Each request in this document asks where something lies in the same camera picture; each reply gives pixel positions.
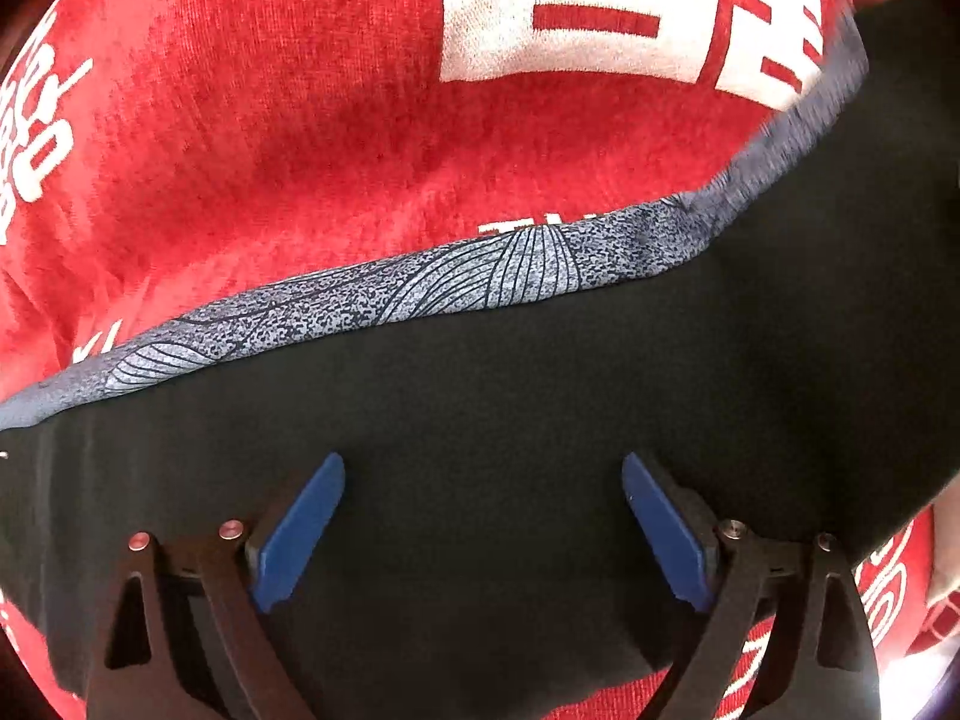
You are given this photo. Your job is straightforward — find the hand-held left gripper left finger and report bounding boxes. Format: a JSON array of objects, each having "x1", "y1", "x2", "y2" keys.
[{"x1": 86, "y1": 452, "x2": 346, "y2": 720}]

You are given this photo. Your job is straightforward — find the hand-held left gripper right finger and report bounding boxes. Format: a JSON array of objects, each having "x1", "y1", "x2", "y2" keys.
[{"x1": 621, "y1": 452, "x2": 882, "y2": 720}]

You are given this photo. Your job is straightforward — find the black pants with blue stripe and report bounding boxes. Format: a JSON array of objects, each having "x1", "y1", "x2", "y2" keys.
[{"x1": 0, "y1": 0, "x2": 960, "y2": 720}]

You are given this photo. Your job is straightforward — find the red printed blanket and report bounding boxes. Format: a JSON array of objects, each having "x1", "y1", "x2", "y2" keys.
[{"x1": 0, "y1": 0, "x2": 960, "y2": 720}]

